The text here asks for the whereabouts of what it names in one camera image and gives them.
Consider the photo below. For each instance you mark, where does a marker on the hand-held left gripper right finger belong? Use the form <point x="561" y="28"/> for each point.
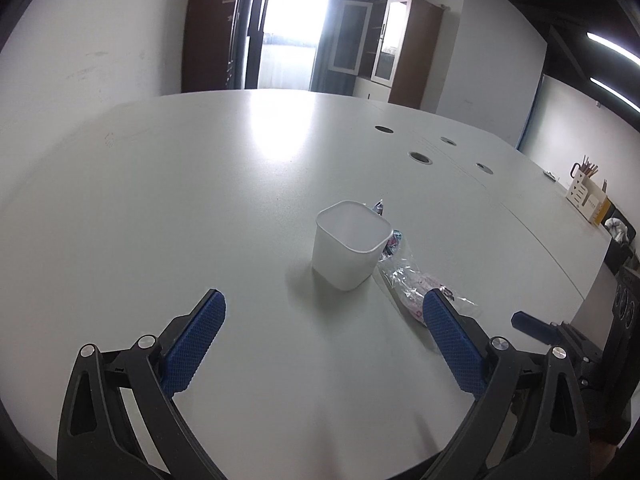
<point x="450" y="345"/>

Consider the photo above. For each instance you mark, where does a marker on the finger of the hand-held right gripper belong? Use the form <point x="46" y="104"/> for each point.
<point x="530" y="324"/>

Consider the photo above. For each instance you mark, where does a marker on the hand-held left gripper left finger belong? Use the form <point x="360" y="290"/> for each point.
<point x="197" y="345"/>

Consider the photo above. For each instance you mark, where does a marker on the clear wrapper with pink print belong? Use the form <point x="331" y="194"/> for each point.
<point x="410" y="282"/>

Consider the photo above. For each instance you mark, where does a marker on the small dark printed sachet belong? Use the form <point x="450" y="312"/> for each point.
<point x="394" y="240"/>

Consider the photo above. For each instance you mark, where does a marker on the white plastic container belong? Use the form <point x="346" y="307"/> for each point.
<point x="350" y="247"/>

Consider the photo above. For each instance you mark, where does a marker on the black chair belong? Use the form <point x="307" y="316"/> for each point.
<point x="617" y="255"/>

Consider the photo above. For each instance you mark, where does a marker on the white cloth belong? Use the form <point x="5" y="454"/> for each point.
<point x="619" y="227"/>

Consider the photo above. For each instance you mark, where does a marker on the yellow box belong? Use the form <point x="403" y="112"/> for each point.
<point x="605" y="211"/>

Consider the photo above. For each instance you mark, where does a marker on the white desk organizer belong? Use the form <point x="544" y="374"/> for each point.
<point x="582" y="190"/>

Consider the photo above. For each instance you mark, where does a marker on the bunch of pens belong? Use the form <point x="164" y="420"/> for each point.
<point x="590" y="167"/>

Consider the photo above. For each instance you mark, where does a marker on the ceiling light strip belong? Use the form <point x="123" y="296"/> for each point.
<point x="612" y="47"/>
<point x="612" y="92"/>

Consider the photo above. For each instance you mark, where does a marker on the wooden cabinet with glass door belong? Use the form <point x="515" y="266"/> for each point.
<point x="410" y="50"/>

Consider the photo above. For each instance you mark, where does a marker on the dark glass door cabinet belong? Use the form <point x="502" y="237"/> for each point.
<point x="350" y="42"/>

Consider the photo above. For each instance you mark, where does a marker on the dark brown door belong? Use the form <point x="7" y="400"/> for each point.
<point x="210" y="25"/>

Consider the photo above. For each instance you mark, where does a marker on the glass balcony door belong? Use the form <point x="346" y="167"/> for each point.
<point x="295" y="10"/>

